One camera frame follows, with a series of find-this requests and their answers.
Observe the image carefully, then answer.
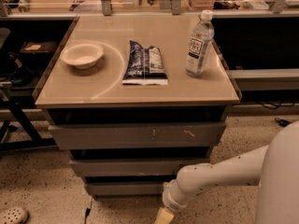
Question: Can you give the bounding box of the grey top drawer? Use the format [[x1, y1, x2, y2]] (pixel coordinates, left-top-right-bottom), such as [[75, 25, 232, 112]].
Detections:
[[49, 122, 226, 149]]

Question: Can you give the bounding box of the grey drawer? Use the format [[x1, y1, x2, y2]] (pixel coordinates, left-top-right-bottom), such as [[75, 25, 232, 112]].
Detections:
[[84, 181, 164, 196], [49, 122, 226, 149], [70, 157, 210, 177]]

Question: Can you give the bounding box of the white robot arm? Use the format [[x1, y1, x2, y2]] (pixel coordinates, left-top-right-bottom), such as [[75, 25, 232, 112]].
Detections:
[[154, 121, 299, 224]]

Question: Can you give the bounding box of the black power adapter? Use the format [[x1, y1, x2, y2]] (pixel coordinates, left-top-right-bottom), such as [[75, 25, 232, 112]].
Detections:
[[275, 118, 291, 127]]

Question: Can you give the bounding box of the blue snack bag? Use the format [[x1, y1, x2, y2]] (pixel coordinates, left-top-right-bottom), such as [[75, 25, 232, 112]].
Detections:
[[122, 41, 168, 85]]

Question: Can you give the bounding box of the grey middle drawer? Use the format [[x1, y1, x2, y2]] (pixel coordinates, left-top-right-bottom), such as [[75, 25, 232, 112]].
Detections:
[[70, 157, 210, 177]]

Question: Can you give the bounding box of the grey bottom drawer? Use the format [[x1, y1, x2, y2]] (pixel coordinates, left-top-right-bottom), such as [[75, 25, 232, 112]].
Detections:
[[84, 181, 164, 196]]

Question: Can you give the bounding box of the white perforated clog shoe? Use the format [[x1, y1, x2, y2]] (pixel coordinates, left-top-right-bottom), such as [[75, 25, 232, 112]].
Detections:
[[0, 206, 29, 224]]

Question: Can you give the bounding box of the black box with label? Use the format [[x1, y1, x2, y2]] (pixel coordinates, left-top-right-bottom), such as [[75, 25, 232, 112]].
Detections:
[[20, 41, 58, 59]]

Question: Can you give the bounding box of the clear water bottle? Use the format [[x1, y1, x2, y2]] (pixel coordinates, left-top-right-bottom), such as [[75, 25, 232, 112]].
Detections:
[[186, 10, 214, 77]]

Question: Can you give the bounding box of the white ceramic bowl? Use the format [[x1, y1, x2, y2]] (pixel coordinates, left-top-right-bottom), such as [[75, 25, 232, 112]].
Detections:
[[60, 42, 104, 69]]

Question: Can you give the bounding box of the black floor cable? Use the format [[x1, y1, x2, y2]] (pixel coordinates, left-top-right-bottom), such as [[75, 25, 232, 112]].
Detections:
[[83, 196, 93, 224]]

